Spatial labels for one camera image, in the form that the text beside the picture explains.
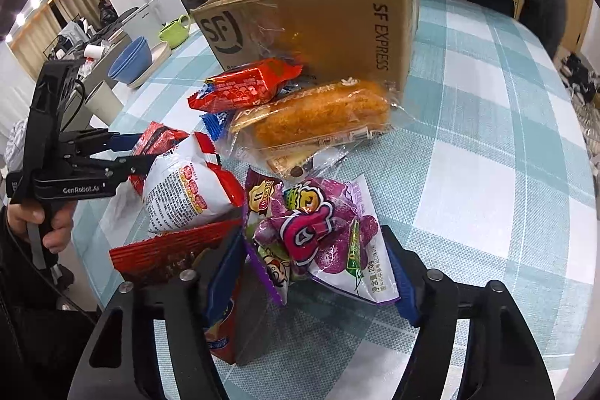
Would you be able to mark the blue bowl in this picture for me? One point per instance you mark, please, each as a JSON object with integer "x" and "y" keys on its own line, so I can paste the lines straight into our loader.
{"x": 123, "y": 77}
{"x": 133, "y": 58}

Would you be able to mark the small red snack packet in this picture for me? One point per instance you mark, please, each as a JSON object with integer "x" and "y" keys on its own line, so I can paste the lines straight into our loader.
{"x": 161, "y": 137}

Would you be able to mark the white appliance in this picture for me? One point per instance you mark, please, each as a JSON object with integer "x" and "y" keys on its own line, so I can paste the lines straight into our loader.
{"x": 138, "y": 18}

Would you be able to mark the green teapot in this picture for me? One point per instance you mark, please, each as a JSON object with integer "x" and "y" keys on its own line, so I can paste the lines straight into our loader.
{"x": 174, "y": 33}

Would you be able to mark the blue cookie packet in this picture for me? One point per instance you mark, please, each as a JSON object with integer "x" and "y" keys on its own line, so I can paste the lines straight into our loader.
{"x": 214, "y": 123}

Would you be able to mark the striped grey cloth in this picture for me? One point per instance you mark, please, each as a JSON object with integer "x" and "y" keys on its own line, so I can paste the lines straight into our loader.
{"x": 16, "y": 142}

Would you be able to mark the clear cracker packet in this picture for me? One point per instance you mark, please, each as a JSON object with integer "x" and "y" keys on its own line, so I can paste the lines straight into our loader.
{"x": 286, "y": 162}

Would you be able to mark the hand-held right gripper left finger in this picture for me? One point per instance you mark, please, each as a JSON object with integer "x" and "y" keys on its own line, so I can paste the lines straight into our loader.
{"x": 225, "y": 276}

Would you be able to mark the brown cardboard box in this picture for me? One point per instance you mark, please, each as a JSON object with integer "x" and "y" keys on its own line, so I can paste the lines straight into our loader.
{"x": 304, "y": 30}

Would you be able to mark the checked tablecloth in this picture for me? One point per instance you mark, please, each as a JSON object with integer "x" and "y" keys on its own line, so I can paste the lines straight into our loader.
{"x": 468, "y": 147}

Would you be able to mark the beige plate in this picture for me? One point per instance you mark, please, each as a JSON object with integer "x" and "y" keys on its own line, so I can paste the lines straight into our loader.
{"x": 159, "y": 55}

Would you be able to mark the person's left hand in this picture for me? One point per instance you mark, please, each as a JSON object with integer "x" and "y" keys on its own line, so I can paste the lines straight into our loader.
{"x": 61, "y": 227}

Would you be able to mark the wooden door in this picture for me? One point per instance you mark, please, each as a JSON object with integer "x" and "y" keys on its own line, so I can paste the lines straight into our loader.
{"x": 575, "y": 15}

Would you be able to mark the white red chip bag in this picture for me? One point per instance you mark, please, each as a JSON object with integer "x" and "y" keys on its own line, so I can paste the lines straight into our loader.
{"x": 187, "y": 189}

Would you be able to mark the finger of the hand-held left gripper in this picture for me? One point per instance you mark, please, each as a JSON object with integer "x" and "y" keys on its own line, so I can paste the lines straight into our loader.
{"x": 136, "y": 165}
{"x": 124, "y": 141}

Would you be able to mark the pile of shoes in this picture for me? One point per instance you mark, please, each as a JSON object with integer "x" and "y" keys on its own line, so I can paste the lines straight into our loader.
{"x": 579, "y": 76}

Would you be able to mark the white paper cup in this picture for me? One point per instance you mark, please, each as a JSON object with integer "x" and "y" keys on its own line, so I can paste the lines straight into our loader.
{"x": 93, "y": 51}

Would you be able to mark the purple snack packet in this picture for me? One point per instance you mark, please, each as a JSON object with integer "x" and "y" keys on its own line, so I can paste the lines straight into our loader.
{"x": 318, "y": 231}

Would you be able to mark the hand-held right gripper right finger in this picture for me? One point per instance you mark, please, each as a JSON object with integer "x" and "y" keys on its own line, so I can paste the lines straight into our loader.
{"x": 403, "y": 287}

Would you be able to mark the clear bread packet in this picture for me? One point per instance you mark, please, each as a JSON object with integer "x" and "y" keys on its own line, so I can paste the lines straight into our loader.
{"x": 318, "y": 114}

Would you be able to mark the red snack packet blue print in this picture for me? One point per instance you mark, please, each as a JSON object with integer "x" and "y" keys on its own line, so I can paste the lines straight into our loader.
{"x": 243, "y": 88}

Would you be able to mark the beige curtain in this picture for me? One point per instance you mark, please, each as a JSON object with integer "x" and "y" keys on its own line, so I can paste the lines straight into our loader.
{"x": 75, "y": 1}

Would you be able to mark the large red snack packet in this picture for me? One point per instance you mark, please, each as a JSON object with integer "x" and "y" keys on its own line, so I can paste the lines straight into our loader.
{"x": 159, "y": 254}

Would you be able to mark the brown cartoon snack packet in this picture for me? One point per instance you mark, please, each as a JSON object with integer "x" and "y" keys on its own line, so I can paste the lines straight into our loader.
{"x": 259, "y": 199}

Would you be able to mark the person's left forearm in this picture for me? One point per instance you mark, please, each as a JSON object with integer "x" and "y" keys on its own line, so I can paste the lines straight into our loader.
{"x": 28, "y": 325}

